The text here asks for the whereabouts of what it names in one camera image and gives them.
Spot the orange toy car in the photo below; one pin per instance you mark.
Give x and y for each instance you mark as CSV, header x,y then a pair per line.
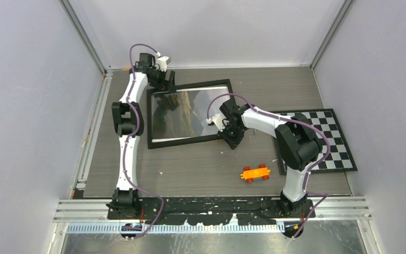
x,y
261,172

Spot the black white checkerboard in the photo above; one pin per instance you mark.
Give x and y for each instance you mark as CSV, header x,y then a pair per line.
x,y
340,158

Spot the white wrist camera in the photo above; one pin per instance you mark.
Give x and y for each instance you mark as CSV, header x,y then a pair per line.
x,y
162,61
219,121

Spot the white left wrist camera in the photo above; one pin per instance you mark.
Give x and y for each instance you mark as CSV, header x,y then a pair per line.
x,y
162,61

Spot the black picture frame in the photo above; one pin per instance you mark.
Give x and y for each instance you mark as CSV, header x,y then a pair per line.
x,y
179,117

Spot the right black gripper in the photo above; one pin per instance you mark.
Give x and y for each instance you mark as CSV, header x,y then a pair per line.
x,y
233,143

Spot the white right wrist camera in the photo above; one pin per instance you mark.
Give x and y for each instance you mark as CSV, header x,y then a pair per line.
x,y
219,121

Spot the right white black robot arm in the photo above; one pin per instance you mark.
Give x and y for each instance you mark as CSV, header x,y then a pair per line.
x,y
299,144

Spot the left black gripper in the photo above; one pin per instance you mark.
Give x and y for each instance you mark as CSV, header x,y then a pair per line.
x,y
166,85

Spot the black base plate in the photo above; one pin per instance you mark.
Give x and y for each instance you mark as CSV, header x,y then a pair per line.
x,y
249,210

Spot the aluminium rail front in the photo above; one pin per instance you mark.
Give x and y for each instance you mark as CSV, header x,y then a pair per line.
x,y
332,208

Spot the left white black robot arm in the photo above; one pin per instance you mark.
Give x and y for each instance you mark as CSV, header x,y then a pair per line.
x,y
129,126

